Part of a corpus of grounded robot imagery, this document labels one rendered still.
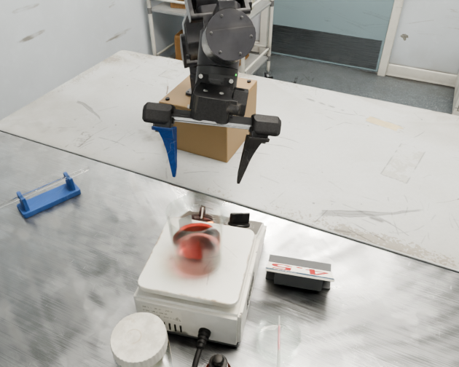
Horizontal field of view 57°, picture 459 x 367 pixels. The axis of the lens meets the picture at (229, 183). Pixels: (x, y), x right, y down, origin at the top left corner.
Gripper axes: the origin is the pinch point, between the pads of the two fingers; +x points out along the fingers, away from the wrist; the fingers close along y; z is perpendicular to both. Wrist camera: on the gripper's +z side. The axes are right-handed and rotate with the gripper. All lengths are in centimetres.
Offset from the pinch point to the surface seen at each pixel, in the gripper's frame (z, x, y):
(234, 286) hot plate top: 14.4, 12.9, 4.6
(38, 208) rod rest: -9.2, 12.6, -27.2
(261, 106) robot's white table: -40.0, -8.4, 10.5
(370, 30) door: -258, -75, 104
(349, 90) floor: -245, -30, 92
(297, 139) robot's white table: -27.7, -2.4, 17.6
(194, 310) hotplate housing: 14.7, 16.1, 0.4
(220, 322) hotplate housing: 14.9, 17.2, 3.4
